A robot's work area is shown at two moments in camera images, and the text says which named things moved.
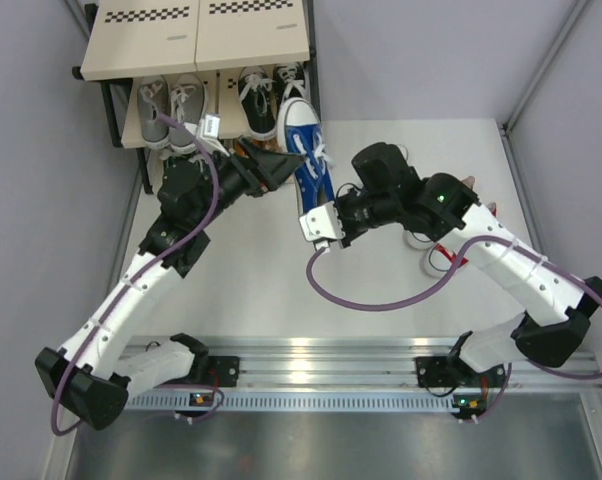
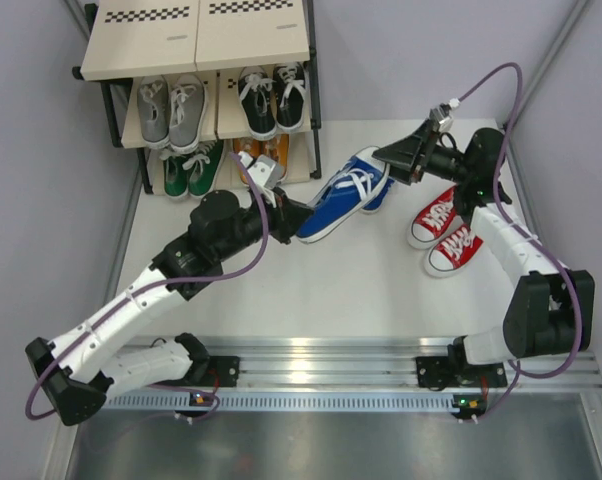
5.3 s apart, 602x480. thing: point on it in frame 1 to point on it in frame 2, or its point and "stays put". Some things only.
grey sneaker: x=188 y=104 stays put
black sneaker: x=290 y=80 stays put
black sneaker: x=257 y=96 stays put
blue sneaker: x=300 y=130 to x=349 y=190
